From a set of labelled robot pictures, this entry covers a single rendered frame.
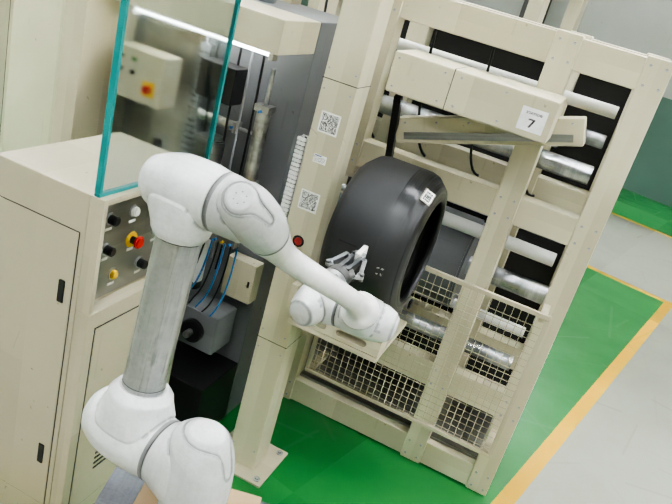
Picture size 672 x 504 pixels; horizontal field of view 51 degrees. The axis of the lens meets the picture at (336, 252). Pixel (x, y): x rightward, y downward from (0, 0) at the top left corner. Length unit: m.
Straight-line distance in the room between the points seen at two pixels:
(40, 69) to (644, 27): 8.43
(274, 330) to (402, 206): 0.79
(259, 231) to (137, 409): 0.52
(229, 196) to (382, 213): 1.00
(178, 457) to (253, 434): 1.43
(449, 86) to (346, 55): 0.40
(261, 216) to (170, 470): 0.61
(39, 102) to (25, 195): 3.28
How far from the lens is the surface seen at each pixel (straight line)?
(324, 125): 2.47
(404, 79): 2.63
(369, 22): 2.40
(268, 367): 2.85
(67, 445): 2.50
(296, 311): 1.87
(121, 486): 2.03
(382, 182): 2.35
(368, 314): 1.80
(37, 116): 5.52
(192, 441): 1.61
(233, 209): 1.35
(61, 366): 2.36
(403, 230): 2.27
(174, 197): 1.46
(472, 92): 2.57
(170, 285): 1.54
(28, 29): 5.31
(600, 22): 11.52
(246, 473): 3.11
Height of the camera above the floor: 2.04
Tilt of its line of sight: 22 degrees down
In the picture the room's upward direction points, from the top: 16 degrees clockwise
